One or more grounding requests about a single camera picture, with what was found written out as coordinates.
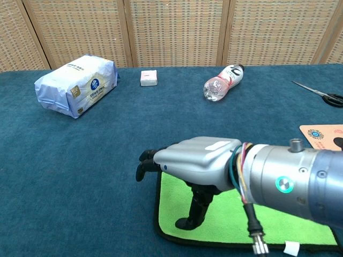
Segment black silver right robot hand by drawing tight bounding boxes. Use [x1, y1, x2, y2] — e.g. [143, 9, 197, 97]
[135, 136, 243, 231]

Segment green and grey cloth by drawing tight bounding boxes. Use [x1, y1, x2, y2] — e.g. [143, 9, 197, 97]
[153, 171, 343, 256]

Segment clear pink plastic bottle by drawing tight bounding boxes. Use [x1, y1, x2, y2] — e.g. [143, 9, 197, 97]
[203, 64, 245, 102]

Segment small white box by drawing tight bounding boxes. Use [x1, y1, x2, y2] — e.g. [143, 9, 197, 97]
[139, 70, 159, 87]

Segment blue carpet table cover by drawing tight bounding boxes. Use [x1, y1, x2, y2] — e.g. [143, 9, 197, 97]
[0, 63, 343, 257]

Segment orange card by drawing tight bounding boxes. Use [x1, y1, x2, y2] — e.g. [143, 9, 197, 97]
[299, 124, 343, 150]

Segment woven bamboo screen panel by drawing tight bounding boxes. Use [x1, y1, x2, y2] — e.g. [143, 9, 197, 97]
[117, 0, 231, 67]
[312, 0, 343, 65]
[16, 0, 133, 70]
[222, 0, 338, 66]
[0, 0, 51, 73]

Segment white blue tissue pack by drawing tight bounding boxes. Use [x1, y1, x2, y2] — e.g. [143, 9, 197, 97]
[34, 54, 121, 119]

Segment black cable metal connector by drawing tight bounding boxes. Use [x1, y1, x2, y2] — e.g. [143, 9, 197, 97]
[242, 200, 270, 255]

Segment black handled scissors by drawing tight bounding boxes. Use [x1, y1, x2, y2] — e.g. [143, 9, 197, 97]
[292, 80, 343, 108]

